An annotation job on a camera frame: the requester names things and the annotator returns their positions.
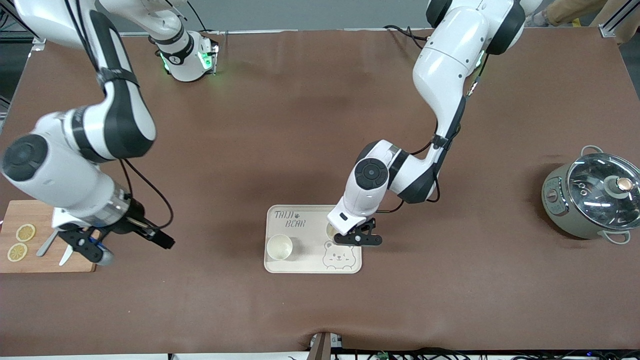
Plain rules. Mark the person in tan trousers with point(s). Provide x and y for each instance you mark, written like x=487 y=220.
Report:
x=575 y=10

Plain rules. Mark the cream tray with bear print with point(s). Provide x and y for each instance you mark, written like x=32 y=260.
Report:
x=310 y=250

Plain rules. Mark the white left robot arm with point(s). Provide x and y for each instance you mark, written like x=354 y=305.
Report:
x=450 y=65

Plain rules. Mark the white IKEA cup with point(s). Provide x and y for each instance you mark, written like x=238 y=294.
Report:
x=332 y=233
x=279 y=247

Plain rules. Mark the metal table edge bracket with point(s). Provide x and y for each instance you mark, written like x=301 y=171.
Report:
x=320 y=347

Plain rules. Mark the gray electric cooking pot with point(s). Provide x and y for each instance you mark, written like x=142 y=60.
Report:
x=560 y=210

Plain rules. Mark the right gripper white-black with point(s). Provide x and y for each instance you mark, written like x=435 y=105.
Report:
x=131 y=224

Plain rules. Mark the white plastic knife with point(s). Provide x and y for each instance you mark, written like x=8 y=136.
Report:
x=66 y=256

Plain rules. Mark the grey plastic knife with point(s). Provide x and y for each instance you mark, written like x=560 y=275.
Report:
x=45 y=247

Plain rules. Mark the lemon slice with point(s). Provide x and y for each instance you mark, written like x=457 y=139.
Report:
x=17 y=252
x=26 y=232

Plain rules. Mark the brown table mat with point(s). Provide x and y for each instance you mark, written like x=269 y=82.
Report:
x=300 y=150

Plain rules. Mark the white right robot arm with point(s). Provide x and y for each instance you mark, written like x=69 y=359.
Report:
x=75 y=175

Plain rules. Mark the wooden cutting board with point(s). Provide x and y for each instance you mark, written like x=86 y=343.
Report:
x=30 y=212

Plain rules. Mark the aluminium frame post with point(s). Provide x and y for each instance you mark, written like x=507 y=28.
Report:
x=37 y=45

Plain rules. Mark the glass pot lid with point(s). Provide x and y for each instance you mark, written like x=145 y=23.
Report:
x=590 y=200

